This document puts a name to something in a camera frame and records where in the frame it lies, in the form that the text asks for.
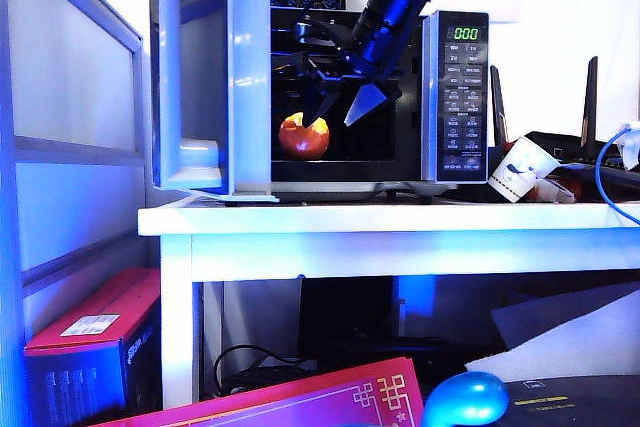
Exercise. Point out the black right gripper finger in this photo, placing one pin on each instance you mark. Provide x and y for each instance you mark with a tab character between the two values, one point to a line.
370	102
325	104

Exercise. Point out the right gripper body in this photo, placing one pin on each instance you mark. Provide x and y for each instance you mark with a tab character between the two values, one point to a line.
385	32

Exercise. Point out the orange fruit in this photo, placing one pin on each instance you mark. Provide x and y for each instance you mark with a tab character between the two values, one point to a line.
305	142

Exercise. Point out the black glass microwave door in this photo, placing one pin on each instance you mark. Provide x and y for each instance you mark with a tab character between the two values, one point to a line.
250	97

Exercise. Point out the black Midea microwave oven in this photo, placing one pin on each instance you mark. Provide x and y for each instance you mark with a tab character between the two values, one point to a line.
460	97

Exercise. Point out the white table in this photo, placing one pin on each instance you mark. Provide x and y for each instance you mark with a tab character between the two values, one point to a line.
350	219

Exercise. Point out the white paper cup blue print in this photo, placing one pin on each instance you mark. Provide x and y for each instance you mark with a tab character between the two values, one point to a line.
520	167

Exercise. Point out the red white packet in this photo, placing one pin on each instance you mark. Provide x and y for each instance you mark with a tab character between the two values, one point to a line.
555	189

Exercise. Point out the black router with antennas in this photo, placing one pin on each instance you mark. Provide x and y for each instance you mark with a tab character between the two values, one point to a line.
575	144

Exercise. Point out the white framed partition panel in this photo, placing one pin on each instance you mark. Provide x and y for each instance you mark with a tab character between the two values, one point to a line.
75	157

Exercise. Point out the white tape tag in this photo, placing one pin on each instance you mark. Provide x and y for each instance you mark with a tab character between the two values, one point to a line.
630	147

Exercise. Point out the pink gift box gold pattern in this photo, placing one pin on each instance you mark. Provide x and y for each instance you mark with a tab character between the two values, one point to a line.
300	404

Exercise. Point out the red black cardboard box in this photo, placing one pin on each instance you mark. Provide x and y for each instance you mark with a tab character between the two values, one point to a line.
92	307

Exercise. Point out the shiny blue oval object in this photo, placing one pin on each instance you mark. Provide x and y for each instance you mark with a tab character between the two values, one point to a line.
465	399

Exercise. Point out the white foam sheet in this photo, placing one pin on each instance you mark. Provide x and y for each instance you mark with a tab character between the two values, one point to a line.
575	344

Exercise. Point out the black box with gold print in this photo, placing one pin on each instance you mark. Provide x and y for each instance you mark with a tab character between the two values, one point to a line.
575	403

